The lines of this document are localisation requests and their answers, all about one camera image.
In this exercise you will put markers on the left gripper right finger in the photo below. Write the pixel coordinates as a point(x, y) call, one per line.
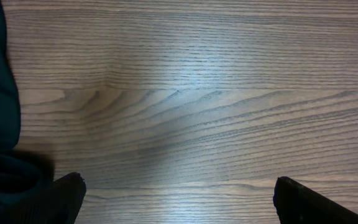
point(297, 204)

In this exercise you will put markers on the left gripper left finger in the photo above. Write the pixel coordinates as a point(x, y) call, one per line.
point(57, 204)

